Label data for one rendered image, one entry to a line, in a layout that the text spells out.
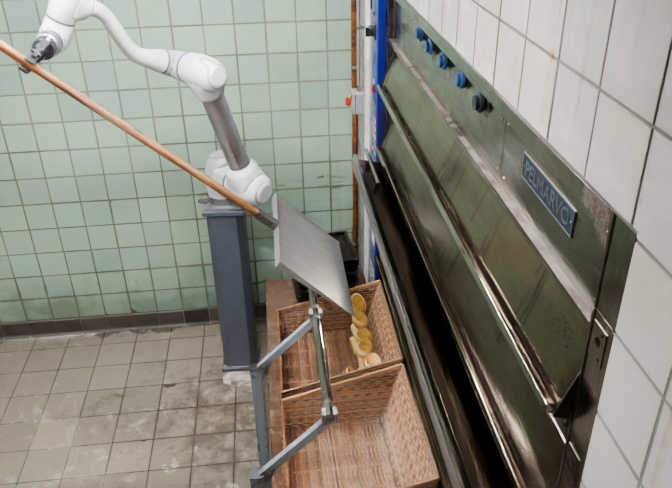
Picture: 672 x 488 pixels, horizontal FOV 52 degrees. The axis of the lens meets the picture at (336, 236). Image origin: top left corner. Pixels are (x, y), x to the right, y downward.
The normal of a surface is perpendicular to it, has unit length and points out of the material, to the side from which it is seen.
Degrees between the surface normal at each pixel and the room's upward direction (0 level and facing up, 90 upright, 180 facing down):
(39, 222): 90
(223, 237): 90
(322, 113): 90
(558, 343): 70
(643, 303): 90
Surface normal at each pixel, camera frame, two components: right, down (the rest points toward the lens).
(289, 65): 0.11, 0.49
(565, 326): -0.94, -0.23
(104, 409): -0.02, -0.87
